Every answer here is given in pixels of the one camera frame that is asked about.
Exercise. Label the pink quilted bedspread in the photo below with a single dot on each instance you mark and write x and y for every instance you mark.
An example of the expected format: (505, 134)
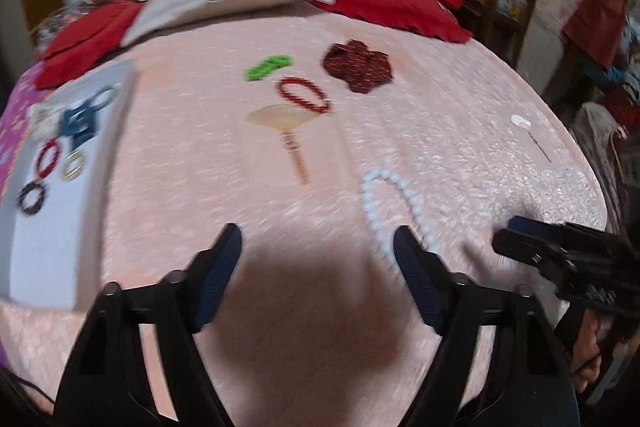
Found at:
(300, 157)

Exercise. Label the red hanging cloth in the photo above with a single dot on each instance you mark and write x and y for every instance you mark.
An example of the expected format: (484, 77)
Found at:
(595, 17)

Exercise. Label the dark red dotted scrunchie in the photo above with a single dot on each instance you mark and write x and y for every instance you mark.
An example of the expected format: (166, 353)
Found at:
(357, 67)

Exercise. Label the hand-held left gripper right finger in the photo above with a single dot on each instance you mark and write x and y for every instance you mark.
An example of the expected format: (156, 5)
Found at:
(417, 277)

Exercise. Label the purple floral sheet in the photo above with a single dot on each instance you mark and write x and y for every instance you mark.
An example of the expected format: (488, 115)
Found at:
(20, 107)

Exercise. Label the person's right hand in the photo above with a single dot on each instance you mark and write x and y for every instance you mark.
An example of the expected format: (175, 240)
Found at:
(586, 357)

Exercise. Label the wooden shelf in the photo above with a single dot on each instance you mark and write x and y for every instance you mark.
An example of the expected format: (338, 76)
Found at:
(530, 7)

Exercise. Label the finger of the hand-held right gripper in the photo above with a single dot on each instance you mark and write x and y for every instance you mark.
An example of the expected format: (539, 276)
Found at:
(535, 227)
(520, 249)

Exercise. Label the small white plastic piece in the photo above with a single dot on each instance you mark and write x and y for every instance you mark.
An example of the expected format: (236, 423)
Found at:
(520, 121)

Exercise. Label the cherry print white scrunchie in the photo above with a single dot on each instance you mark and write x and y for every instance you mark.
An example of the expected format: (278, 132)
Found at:
(45, 122)

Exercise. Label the blue hair claw clip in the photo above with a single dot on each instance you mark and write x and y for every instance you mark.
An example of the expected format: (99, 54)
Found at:
(77, 122)

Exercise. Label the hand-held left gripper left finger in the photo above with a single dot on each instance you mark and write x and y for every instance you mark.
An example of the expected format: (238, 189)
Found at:
(220, 277)

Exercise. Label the white cardboard box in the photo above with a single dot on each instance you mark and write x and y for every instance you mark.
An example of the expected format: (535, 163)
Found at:
(55, 247)

